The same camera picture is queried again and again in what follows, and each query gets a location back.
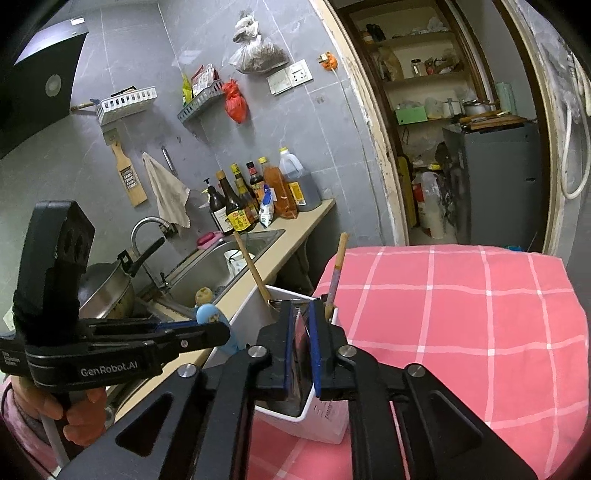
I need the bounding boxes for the white hose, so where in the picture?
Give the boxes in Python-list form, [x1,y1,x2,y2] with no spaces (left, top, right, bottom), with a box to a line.
[560,51,591,200]

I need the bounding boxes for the small hanging plastic bag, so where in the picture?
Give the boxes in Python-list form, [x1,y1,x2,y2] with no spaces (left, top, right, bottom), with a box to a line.
[233,11,260,43]

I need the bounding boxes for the blue plastic spoon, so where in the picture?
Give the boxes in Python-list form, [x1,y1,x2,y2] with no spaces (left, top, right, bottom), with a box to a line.
[196,302,238,356]

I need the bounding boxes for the white plastic jug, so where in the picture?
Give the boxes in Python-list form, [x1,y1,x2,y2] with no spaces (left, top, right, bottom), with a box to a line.
[413,171,446,238]

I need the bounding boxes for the clear bag of dried goods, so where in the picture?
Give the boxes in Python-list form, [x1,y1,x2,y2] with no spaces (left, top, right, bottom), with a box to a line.
[229,34,290,75]

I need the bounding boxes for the metal wok with black handle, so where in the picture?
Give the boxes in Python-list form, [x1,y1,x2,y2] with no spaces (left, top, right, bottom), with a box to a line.
[76,236,166,319]

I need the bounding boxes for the white wall socket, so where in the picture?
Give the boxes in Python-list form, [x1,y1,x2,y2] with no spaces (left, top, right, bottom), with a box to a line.
[285,60,311,86]

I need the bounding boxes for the orange sauce bottle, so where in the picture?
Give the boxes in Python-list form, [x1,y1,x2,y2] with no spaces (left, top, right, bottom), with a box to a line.
[257,157,298,220]

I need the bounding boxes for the pink checked tablecloth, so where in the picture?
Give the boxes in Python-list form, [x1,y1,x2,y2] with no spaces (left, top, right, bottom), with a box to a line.
[245,244,585,480]

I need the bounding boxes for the white wall basket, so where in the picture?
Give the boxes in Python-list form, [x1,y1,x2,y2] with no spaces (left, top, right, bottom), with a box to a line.
[96,85,158,126]

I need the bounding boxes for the mint green foam roll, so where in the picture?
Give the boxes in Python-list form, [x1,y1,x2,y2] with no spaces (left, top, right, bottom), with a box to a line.
[496,82,517,115]

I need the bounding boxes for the green box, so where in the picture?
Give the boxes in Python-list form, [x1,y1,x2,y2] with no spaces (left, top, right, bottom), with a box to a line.
[396,106,428,125]

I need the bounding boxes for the brown paper bag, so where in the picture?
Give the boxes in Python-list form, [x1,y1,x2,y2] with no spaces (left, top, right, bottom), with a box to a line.
[379,46,403,80]

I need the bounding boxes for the white utensil holder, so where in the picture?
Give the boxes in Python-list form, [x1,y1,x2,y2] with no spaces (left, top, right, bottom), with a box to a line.
[231,285,352,445]

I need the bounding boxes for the white cable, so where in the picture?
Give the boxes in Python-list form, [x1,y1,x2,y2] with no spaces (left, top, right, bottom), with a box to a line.
[41,413,71,468]

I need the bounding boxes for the white wall switch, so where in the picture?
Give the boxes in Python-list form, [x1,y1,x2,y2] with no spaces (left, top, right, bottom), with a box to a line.
[268,69,293,95]

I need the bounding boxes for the black range hood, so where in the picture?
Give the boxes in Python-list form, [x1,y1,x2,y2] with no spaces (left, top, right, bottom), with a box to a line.
[0,16,89,160]

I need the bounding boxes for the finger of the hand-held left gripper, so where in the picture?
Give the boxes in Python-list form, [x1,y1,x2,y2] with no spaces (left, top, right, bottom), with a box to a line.
[92,323,231,368]
[81,318,205,336]

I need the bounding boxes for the wooden grater board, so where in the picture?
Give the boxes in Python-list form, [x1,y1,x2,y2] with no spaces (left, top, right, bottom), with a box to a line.
[102,129,148,208]

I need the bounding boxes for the red seasoning packet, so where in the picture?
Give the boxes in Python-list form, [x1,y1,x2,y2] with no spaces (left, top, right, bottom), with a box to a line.
[191,64,222,95]

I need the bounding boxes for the soy sauce bottle yellow label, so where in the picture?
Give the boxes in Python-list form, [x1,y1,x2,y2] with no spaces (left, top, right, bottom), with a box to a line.
[216,170,252,233]

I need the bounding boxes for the red plastic bag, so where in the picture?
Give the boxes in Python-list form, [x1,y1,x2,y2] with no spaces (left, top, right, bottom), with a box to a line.
[222,79,249,124]

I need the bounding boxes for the wooden door frame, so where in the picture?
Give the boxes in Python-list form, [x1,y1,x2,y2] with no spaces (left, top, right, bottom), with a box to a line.
[318,0,573,250]

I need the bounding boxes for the metal faucet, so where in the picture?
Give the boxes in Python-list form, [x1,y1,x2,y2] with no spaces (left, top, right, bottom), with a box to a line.
[130,217,181,296]

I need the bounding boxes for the white cup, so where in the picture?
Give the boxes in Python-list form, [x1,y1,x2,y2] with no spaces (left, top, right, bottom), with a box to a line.
[224,249,256,278]

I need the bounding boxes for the white and blue packet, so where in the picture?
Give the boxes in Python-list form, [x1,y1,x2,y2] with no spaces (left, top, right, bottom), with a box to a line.
[259,191,277,227]

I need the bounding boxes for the yellow board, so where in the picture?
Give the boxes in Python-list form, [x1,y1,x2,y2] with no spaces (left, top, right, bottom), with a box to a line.
[398,157,416,227]

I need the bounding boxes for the person's left hand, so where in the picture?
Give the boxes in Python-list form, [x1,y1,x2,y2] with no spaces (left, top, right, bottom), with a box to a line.
[14,381,108,448]

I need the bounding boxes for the dark oil jug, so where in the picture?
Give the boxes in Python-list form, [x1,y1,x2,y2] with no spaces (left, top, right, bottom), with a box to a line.
[277,147,322,213]

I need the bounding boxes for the grey cabinet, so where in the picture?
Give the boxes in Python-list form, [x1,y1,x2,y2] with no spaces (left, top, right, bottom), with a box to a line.
[442,121,542,252]

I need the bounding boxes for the wooden cutting board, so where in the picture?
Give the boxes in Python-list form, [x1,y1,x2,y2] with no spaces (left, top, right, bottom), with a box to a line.
[459,114,527,132]

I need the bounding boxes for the person's left forearm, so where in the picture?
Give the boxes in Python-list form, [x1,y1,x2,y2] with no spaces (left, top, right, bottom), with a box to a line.
[0,381,52,480]

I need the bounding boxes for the wooden pantry shelves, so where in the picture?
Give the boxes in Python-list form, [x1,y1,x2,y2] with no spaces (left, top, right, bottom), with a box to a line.
[351,9,499,130]

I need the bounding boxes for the grey wall basket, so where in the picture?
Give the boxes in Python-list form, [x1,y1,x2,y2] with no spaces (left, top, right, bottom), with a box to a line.
[177,85,225,124]

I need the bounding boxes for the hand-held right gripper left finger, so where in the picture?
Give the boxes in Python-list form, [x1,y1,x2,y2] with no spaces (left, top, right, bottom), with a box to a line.
[58,300,298,480]

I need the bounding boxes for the wooden utensil handle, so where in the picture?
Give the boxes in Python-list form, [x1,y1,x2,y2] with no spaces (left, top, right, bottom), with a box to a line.
[232,231,273,305]
[324,232,350,320]

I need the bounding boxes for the beige kitchen counter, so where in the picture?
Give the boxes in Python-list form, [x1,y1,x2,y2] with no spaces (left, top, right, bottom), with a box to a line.
[106,198,337,416]

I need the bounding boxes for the dark sauce bottle red cap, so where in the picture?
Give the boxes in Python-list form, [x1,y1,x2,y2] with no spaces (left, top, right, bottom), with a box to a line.
[246,161,266,199]

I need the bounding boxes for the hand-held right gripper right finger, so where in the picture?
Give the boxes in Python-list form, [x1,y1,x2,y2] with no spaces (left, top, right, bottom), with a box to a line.
[308,300,539,480]

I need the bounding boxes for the beige dishcloth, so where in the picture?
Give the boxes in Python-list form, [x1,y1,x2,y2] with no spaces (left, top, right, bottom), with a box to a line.
[141,152,191,229]

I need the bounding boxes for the stainless steel sink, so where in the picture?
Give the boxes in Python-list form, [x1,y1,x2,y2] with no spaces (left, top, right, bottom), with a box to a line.
[152,228,286,308]

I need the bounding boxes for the dark sauce bottle yellow cap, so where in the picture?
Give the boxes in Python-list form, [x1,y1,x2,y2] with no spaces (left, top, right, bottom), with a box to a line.
[231,164,259,222]

